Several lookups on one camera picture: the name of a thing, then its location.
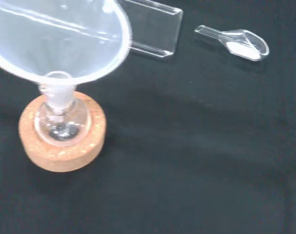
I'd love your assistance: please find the clear acrylic funnel stand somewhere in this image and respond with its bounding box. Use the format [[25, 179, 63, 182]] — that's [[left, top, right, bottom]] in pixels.
[[118, 0, 184, 58]]

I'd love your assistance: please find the translucent plastic funnel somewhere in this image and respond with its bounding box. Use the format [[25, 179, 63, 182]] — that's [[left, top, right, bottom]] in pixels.
[[0, 0, 132, 116]]

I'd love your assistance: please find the black bench cloth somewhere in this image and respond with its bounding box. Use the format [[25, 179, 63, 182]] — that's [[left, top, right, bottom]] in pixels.
[[0, 0, 296, 234]]

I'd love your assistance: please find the small round-bottom glass flask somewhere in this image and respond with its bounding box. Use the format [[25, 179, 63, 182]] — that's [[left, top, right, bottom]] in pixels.
[[34, 71, 92, 148]]

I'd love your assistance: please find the cork ring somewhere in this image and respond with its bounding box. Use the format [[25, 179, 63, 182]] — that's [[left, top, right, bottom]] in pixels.
[[18, 91, 108, 174]]

